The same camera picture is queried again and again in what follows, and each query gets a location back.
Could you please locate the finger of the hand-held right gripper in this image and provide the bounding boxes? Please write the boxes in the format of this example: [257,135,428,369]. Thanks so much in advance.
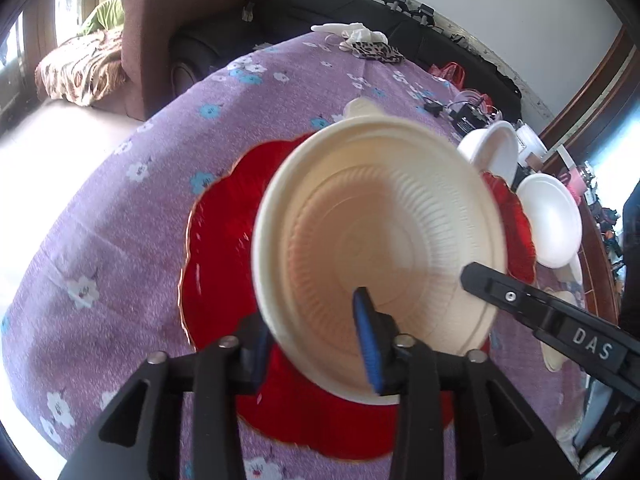
[460,261,557,335]

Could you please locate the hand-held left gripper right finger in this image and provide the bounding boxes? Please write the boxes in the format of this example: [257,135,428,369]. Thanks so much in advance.
[352,287,568,480]

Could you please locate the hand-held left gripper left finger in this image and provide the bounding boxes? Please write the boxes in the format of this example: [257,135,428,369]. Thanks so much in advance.
[57,312,275,480]

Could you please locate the red gold-rimmed plate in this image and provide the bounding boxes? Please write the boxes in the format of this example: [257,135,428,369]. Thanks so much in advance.
[481,171,539,283]
[179,132,456,462]

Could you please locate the white foam bowl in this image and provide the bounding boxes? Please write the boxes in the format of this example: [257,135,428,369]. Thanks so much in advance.
[552,254,586,288]
[515,174,584,269]

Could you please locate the cream ribbed bowl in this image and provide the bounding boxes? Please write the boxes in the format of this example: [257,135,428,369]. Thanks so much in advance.
[251,114,509,404]
[541,287,587,374]
[344,98,389,122]

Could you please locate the white paper bowl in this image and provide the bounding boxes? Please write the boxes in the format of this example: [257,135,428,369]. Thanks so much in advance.
[456,120,521,187]

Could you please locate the white plastic jar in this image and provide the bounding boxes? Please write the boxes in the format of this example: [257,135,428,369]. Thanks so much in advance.
[515,122,547,161]

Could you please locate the black round device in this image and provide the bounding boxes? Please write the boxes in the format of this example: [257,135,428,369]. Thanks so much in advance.
[449,101,490,134]

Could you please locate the purple floral tablecloth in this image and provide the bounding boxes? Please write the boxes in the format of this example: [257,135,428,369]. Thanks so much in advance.
[0,30,591,480]

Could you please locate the red plastic bag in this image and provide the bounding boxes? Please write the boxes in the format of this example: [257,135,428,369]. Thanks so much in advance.
[429,62,467,87]

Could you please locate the leopard print cloth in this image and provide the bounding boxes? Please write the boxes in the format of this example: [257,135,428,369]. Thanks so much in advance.
[352,40,404,66]

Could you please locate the white gloves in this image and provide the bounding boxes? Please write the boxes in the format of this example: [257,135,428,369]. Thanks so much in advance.
[310,22,389,54]

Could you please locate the black leather sofa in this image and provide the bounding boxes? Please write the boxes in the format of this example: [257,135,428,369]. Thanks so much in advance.
[170,0,523,121]

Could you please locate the brown patterned blanket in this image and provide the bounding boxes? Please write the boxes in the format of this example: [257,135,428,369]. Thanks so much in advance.
[35,27,132,107]

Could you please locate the maroon armchair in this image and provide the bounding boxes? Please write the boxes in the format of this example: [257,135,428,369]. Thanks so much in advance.
[121,0,268,122]

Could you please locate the green cloth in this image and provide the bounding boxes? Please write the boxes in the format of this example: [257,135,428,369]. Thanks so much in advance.
[75,0,126,37]

